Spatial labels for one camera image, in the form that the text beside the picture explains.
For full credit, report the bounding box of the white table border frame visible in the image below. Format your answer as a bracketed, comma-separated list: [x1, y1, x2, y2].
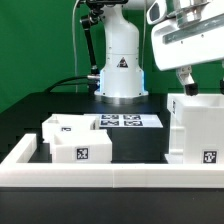
[0, 134, 224, 188]

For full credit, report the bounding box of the white drawer cabinet box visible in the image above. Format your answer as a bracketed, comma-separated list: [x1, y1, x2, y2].
[165, 94, 224, 164]

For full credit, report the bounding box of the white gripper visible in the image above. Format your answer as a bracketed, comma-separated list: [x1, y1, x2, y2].
[147, 0, 224, 96]

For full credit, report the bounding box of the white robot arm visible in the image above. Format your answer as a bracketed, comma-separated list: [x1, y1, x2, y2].
[86, 0, 224, 104]

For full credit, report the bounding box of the black cable bundle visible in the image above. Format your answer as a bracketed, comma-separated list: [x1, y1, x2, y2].
[43, 75, 101, 94]

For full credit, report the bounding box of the white drawer tray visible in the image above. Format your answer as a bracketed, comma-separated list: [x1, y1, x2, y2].
[42, 114, 107, 143]
[50, 130, 112, 164]

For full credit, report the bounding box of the fiducial marker sheet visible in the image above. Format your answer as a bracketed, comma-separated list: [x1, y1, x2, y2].
[95, 114, 163, 128]

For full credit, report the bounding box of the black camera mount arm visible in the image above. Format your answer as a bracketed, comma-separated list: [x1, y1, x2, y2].
[80, 10, 101, 76]

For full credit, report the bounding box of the white hanging cable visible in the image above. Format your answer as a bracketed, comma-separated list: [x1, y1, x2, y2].
[71, 0, 82, 94]

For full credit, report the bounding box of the white front drawer tray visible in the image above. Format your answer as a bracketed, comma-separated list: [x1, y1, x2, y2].
[50, 130, 112, 164]

